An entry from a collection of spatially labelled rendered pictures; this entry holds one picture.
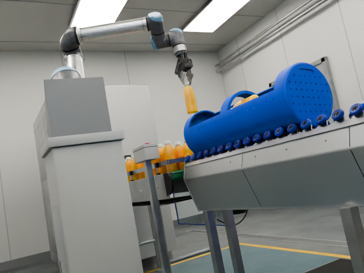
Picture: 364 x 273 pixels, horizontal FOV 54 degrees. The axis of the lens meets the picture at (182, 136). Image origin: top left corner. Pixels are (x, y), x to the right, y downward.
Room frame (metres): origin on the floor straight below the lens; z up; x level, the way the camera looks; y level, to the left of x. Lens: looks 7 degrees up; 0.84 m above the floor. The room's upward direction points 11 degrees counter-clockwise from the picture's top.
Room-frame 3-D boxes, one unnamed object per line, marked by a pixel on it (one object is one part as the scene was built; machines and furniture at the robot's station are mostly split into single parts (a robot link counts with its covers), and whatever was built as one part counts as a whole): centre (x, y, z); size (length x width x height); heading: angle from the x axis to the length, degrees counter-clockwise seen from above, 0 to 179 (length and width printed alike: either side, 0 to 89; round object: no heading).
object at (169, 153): (2.33, 0.10, 0.99); 0.07 x 0.07 x 0.19
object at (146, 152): (2.34, 0.25, 1.05); 0.20 x 0.10 x 0.10; 30
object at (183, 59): (2.25, -0.10, 1.59); 0.09 x 0.08 x 0.12; 28
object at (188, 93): (2.27, -0.10, 1.34); 0.07 x 0.07 x 0.19
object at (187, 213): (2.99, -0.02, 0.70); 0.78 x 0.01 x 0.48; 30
